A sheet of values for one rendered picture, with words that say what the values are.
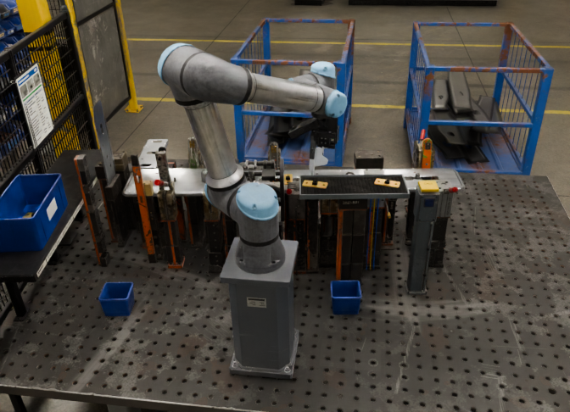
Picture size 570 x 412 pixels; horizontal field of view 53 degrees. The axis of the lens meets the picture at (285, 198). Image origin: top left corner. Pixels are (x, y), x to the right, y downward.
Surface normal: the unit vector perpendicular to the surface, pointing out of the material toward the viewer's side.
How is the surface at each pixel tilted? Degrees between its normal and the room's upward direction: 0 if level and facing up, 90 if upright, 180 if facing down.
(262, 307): 90
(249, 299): 90
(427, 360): 0
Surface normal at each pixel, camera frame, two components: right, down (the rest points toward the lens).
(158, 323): -0.02, -0.86
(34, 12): -0.01, 0.51
